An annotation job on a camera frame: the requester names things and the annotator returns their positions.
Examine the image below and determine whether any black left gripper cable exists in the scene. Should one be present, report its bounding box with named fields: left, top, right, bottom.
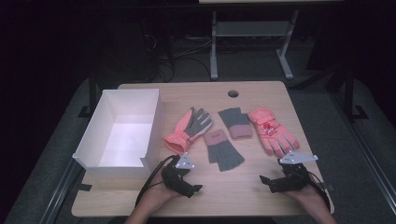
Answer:
left=134, top=154, right=176, bottom=207

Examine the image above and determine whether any black metal stand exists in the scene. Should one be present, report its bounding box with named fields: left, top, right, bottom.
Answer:
left=77, top=66, right=101, bottom=119
left=341, top=66, right=370, bottom=123

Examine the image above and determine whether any white box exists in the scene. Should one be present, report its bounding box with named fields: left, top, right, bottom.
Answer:
left=72, top=88, right=165, bottom=180

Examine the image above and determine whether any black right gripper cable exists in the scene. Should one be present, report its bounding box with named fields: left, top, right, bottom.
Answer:
left=306, top=172, right=332, bottom=213

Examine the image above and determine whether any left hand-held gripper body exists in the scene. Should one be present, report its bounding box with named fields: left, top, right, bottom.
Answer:
left=160, top=151, right=196, bottom=195

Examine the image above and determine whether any pink glove with red print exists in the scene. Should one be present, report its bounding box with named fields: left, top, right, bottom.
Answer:
left=247, top=107, right=301, bottom=159

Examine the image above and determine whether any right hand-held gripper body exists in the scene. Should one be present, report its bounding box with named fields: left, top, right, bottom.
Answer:
left=274, top=151, right=318, bottom=192

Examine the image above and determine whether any bundle of floor cables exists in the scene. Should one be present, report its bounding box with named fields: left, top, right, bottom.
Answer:
left=141, top=32, right=213, bottom=84

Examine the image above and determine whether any person's right hand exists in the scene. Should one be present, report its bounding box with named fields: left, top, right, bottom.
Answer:
left=283, top=173, right=330, bottom=215

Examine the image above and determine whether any person's left hand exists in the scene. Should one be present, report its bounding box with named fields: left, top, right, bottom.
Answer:
left=138, top=169, right=183, bottom=211

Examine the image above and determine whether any white metal desk frame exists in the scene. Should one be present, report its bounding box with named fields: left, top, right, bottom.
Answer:
left=209, top=8, right=301, bottom=81

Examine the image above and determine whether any grey knit glove pink cuff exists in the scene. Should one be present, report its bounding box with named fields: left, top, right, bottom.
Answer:
left=218, top=106, right=254, bottom=140
left=203, top=129, right=246, bottom=173

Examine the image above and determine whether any grey metal floor rail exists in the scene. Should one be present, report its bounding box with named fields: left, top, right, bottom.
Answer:
left=330, top=92, right=396, bottom=217
left=39, top=158, right=82, bottom=224

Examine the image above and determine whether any pink glove with grey palm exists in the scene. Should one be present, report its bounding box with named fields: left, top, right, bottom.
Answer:
left=163, top=106, right=214, bottom=156

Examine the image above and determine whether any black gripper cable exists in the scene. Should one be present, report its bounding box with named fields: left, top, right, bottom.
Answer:
left=134, top=154, right=176, bottom=207
left=306, top=172, right=332, bottom=213

